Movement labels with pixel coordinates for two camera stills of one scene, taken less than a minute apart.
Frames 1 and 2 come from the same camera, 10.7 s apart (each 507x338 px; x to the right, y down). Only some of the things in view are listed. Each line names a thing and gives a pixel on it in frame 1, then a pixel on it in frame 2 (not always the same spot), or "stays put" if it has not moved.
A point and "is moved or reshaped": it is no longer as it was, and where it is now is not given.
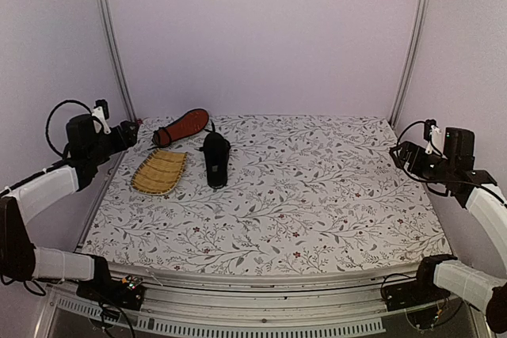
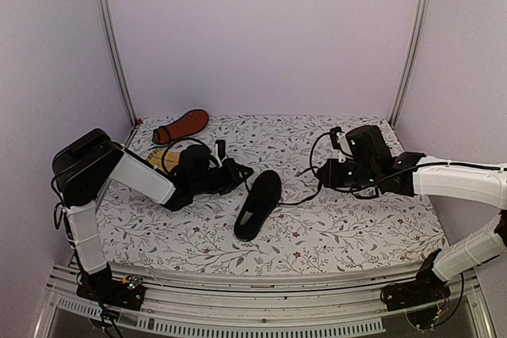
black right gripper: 409,147 -> 331,180
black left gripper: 131,138 -> 234,180
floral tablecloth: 303,192 stays put
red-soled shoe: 185,124 stays put
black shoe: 216,150 is moved or reshaped
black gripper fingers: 203,149 -> 321,181
